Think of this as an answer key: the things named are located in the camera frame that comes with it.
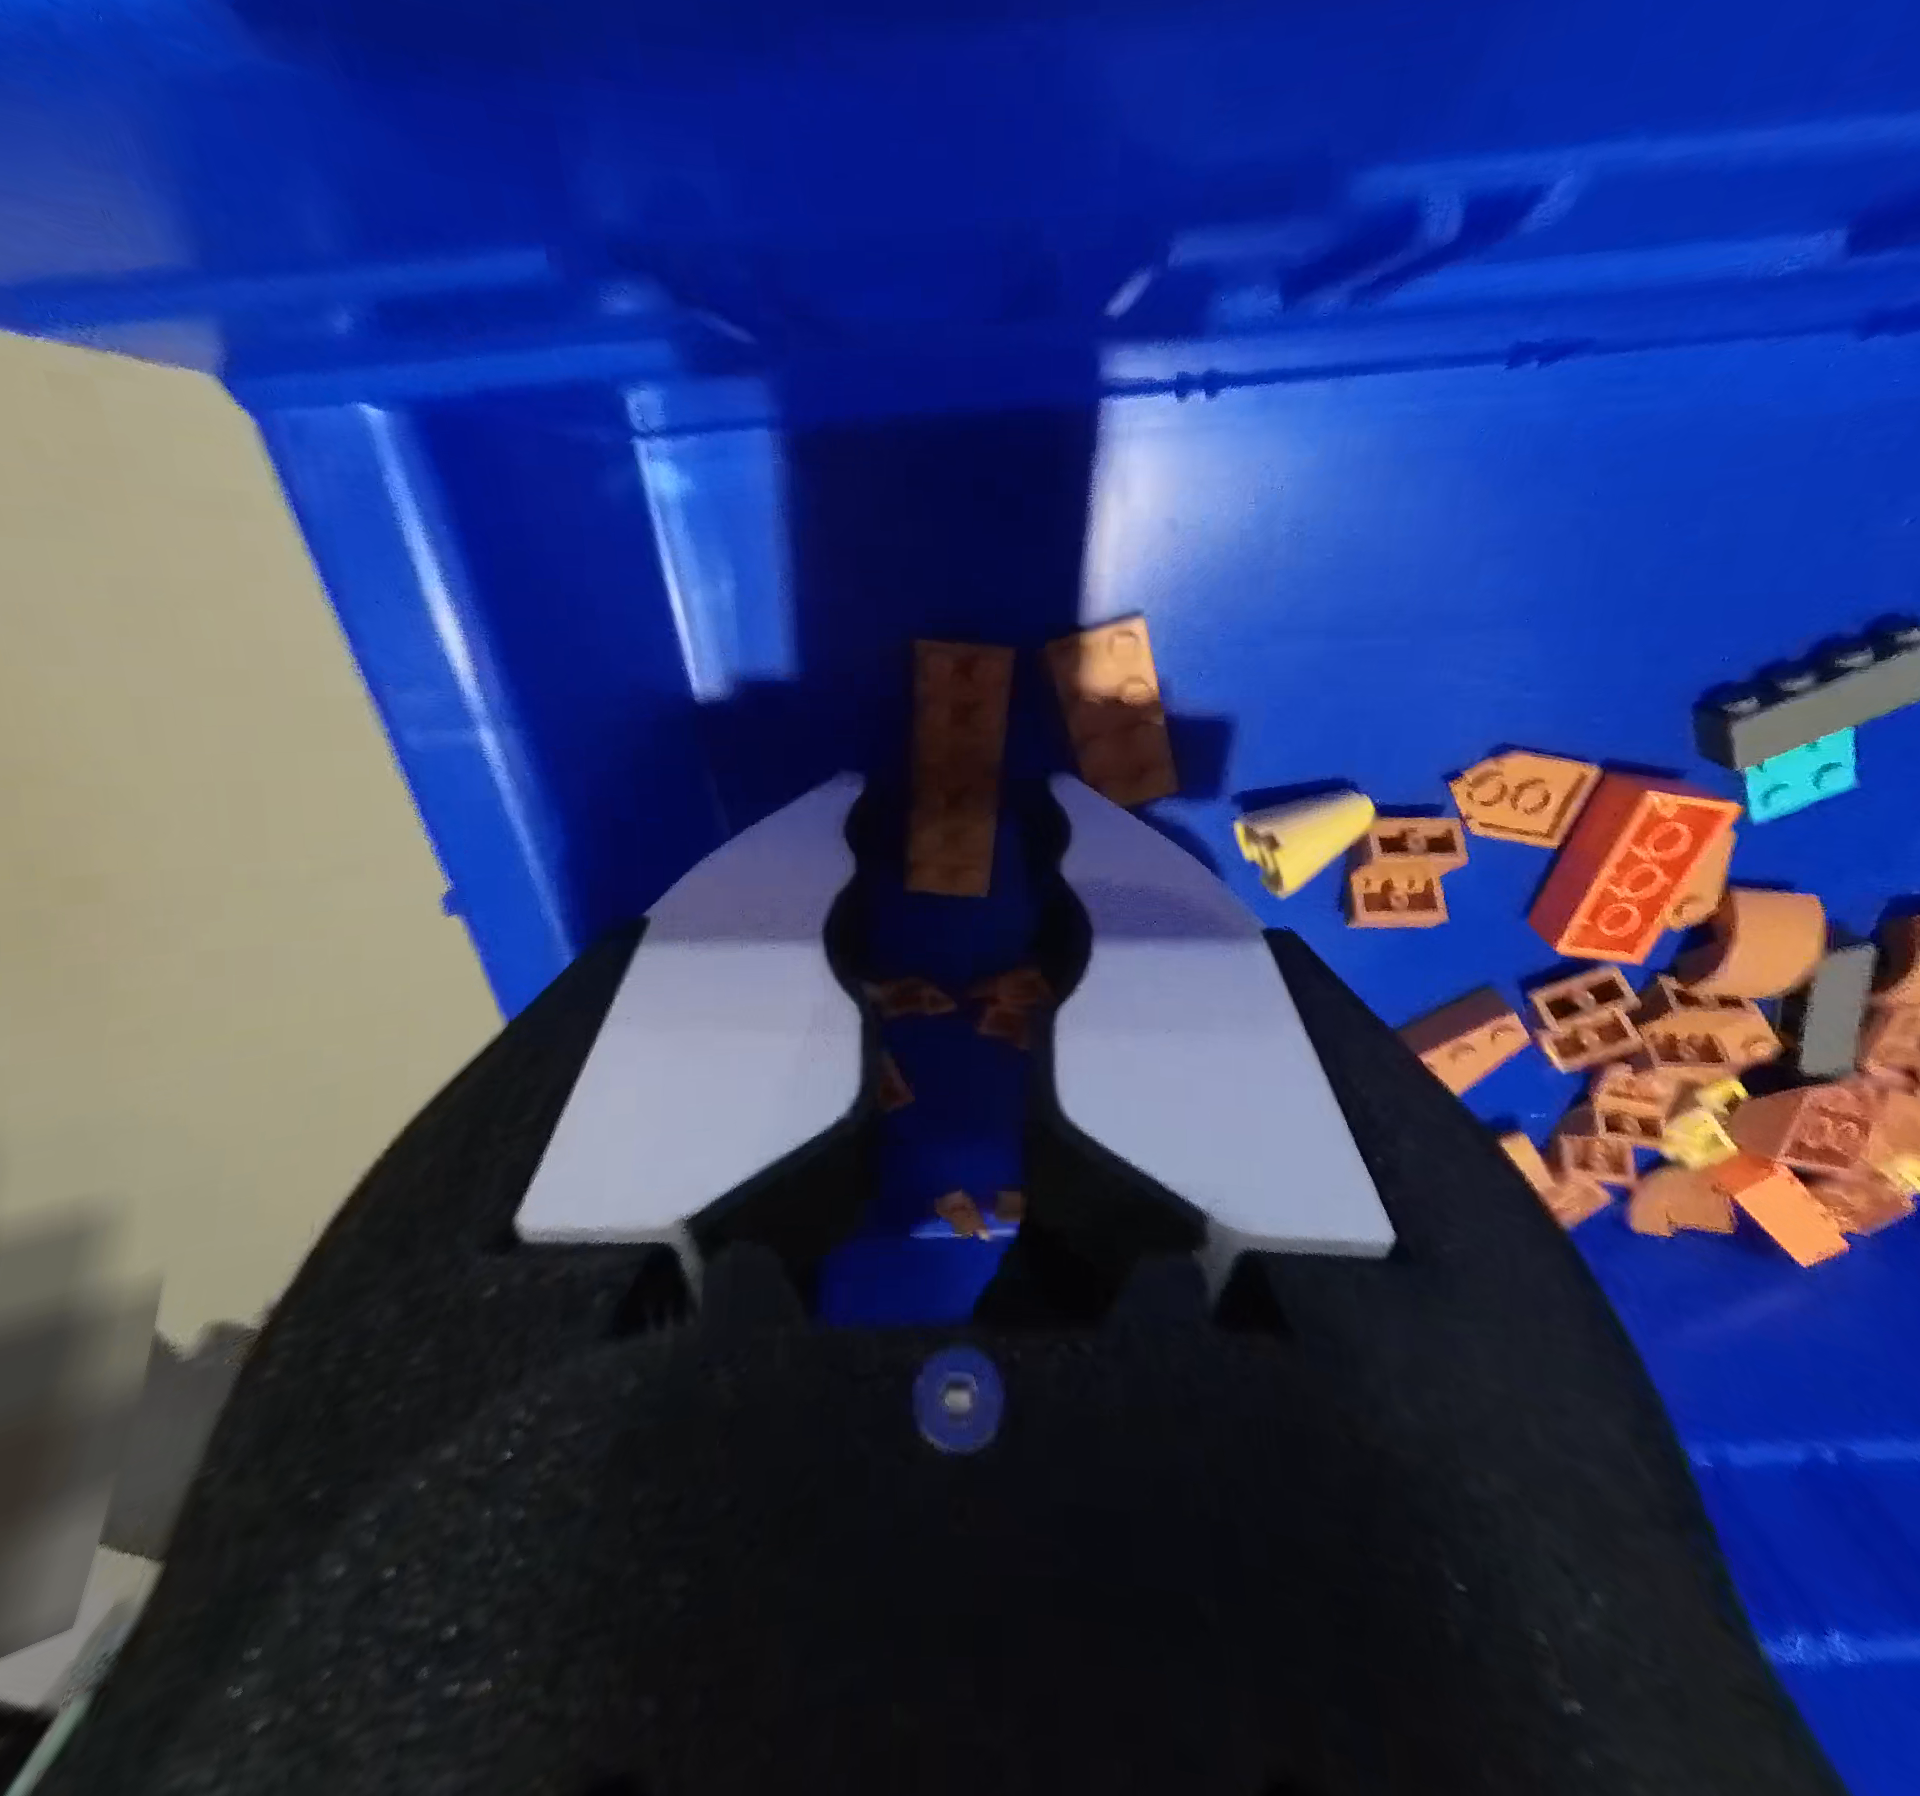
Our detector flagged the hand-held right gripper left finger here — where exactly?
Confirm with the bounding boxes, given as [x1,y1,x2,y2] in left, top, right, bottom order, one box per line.
[513,768,876,1250]

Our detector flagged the square orange toy plate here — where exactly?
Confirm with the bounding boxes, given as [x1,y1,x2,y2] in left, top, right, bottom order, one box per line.
[1446,749,1604,849]

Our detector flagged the pale yellow toy cone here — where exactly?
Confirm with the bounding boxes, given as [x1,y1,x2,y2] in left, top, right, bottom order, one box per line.
[1233,785,1381,899]

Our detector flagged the red-orange toy brick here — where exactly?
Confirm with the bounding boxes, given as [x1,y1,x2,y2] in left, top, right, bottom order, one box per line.
[1527,774,1746,965]

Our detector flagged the long orange toy plate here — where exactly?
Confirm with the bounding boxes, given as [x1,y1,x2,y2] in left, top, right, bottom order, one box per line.
[904,637,1016,899]

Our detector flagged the blue plastic bin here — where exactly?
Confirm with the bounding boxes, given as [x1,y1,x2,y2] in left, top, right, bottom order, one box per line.
[0,0,1920,1796]

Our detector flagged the pile of orange toy bricks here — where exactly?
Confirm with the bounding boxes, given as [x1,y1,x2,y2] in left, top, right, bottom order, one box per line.
[1347,813,1920,1270]

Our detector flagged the orange toy brick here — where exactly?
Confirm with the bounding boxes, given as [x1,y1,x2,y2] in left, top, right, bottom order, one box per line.
[1045,616,1182,809]

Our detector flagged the grey desk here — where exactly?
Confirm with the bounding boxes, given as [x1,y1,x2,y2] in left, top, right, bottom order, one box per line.
[0,326,505,1356]

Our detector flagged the long dark grey toy brick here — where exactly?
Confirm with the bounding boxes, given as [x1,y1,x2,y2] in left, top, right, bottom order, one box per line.
[1692,621,1920,774]

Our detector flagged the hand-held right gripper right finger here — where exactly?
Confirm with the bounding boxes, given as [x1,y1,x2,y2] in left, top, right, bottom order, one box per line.
[1041,768,1400,1262]

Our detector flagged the teal toy brick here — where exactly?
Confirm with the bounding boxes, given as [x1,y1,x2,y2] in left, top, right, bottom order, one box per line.
[1744,727,1863,825]

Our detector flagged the small grey toy brick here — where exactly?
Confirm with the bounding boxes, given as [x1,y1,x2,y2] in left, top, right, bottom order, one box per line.
[1794,943,1880,1081]

